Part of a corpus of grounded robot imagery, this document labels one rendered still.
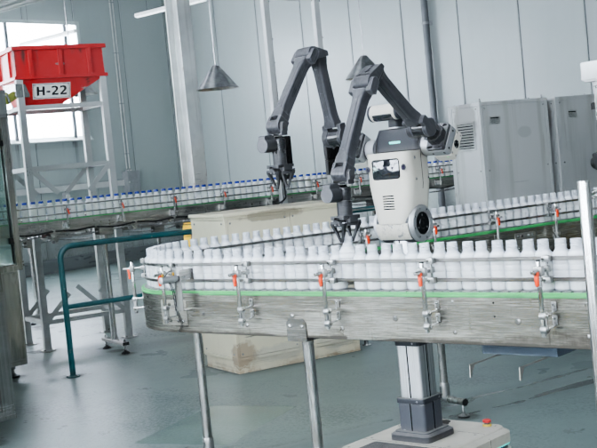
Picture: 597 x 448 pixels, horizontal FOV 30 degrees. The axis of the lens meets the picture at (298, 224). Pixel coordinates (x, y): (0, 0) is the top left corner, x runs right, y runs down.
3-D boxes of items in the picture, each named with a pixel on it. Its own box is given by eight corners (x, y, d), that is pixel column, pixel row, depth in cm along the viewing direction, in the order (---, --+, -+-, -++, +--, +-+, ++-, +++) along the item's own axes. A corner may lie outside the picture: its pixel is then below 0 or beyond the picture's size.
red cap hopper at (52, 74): (43, 352, 1020) (10, 45, 1005) (21, 345, 1082) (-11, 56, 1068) (137, 336, 1066) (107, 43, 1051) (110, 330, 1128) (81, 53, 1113)
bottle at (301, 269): (311, 287, 435) (307, 245, 434) (312, 289, 429) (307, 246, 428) (296, 289, 435) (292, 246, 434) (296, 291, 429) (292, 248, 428)
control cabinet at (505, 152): (529, 296, 1078) (512, 99, 1068) (565, 300, 1035) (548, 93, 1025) (462, 308, 1037) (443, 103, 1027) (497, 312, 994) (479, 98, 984)
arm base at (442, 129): (433, 125, 466) (427, 151, 462) (423, 116, 461) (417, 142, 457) (450, 124, 460) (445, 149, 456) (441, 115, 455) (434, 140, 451)
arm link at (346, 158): (381, 80, 425) (359, 83, 432) (372, 73, 421) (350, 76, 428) (356, 183, 412) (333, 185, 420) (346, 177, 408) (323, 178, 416)
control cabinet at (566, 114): (596, 284, 1122) (581, 93, 1112) (634, 286, 1079) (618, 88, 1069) (535, 295, 1082) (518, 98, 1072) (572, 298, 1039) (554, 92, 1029)
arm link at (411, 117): (380, 54, 425) (360, 58, 432) (369, 82, 420) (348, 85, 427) (438, 124, 453) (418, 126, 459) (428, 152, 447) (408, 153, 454)
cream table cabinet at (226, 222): (322, 342, 922) (308, 200, 915) (363, 349, 868) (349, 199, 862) (202, 365, 867) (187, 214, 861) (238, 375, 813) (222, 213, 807)
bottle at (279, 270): (275, 290, 436) (272, 248, 435) (273, 289, 442) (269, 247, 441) (290, 288, 437) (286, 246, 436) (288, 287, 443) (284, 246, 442)
